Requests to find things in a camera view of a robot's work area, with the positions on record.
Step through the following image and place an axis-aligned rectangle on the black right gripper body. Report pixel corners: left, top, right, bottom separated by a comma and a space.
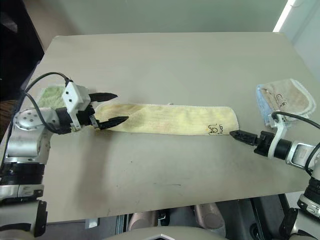
253, 131, 276, 157

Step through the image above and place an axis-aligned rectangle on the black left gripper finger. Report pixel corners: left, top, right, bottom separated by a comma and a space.
90, 116, 130, 131
89, 92, 119, 103

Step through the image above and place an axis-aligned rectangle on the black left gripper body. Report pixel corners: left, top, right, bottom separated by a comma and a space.
75, 104, 96, 127

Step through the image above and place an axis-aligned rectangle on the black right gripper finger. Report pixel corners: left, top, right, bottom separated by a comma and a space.
230, 134, 258, 147
229, 130, 259, 142

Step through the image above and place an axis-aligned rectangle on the long yellow towel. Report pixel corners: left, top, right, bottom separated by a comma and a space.
94, 102, 240, 138

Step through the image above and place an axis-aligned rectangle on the folded light blue towel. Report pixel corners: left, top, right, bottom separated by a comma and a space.
255, 83, 277, 127

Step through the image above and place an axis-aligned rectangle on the folded green towel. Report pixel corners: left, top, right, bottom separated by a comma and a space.
36, 85, 69, 109

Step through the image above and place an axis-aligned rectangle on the folded beige towel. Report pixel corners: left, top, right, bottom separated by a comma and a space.
261, 78, 316, 119

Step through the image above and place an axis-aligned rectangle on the pinkish rounded shape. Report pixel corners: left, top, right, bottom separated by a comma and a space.
194, 202, 226, 229
129, 211, 161, 230

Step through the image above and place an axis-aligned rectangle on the dark cabinet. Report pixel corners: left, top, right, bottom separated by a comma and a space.
0, 0, 46, 102

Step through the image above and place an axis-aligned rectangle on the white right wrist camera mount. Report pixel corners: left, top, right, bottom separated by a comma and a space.
267, 113, 291, 160

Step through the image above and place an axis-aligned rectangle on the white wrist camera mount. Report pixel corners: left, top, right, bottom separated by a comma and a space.
267, 113, 291, 160
61, 81, 92, 131

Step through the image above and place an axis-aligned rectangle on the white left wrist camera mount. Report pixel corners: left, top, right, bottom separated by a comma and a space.
61, 81, 92, 131

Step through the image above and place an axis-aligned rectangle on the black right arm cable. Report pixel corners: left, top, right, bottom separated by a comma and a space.
271, 111, 320, 176

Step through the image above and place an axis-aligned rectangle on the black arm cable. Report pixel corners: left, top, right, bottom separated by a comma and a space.
23, 72, 74, 136
271, 111, 320, 176

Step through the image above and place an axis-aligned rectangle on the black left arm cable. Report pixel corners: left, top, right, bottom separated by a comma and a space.
23, 72, 74, 136

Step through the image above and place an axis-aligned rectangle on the white window frame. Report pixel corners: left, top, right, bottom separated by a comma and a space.
272, 0, 300, 33

